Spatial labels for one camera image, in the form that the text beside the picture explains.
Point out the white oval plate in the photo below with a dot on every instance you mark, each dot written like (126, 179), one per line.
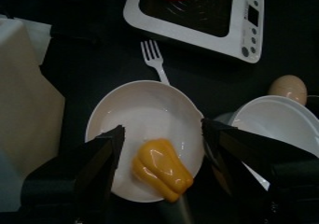
(146, 109)

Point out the white paper sheet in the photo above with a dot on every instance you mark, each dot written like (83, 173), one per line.
(39, 38)

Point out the white bowl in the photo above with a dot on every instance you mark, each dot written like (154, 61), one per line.
(278, 122)

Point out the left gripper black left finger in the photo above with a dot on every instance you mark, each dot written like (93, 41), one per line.
(83, 178)

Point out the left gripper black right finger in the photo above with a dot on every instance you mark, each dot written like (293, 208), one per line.
(258, 171)

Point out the white plastic fork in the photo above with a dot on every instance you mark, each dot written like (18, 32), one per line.
(154, 59)

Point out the beige toy egg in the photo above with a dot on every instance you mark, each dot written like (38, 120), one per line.
(289, 89)

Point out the yellow toy bell pepper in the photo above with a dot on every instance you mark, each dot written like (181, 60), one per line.
(159, 165)

